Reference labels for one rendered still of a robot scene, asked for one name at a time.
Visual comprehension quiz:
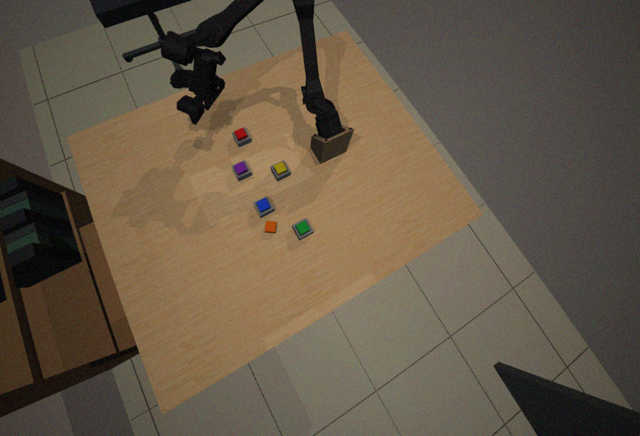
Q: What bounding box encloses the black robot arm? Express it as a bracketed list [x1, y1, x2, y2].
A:
[161, 0, 345, 139]

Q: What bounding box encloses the purple button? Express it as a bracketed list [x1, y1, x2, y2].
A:
[232, 160, 252, 181]

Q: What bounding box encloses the yellow button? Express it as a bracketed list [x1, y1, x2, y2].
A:
[270, 161, 291, 181]

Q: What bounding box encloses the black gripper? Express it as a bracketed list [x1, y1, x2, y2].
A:
[176, 70, 225, 125]

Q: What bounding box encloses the red button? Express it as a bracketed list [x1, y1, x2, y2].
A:
[232, 127, 252, 147]

